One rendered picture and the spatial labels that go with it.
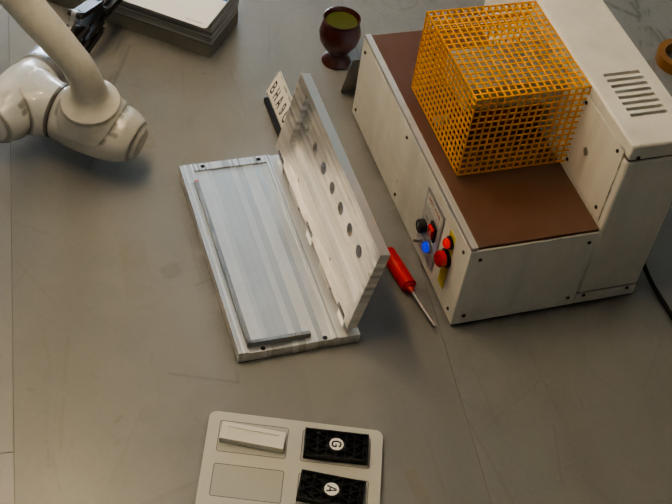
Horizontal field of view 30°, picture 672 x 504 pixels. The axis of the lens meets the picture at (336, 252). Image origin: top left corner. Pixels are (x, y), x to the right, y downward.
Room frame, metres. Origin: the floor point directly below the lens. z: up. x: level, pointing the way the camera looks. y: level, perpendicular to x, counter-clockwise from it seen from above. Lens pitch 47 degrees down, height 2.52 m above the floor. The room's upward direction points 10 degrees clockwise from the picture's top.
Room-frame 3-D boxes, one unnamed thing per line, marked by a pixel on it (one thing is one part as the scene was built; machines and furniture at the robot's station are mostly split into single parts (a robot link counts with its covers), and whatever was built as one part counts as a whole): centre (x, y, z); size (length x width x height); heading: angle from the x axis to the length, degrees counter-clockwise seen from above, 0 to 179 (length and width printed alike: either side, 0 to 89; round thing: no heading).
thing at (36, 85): (1.65, 0.59, 0.99); 0.16 x 0.13 x 0.11; 165
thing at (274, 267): (1.47, 0.12, 0.92); 0.44 x 0.21 x 0.04; 24
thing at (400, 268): (1.44, -0.14, 0.91); 0.18 x 0.03 x 0.03; 32
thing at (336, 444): (1.09, -0.05, 0.92); 0.10 x 0.05 x 0.01; 94
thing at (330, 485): (1.01, -0.05, 0.92); 0.10 x 0.05 x 0.01; 88
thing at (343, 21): (2.03, 0.07, 0.96); 0.09 x 0.09 x 0.11
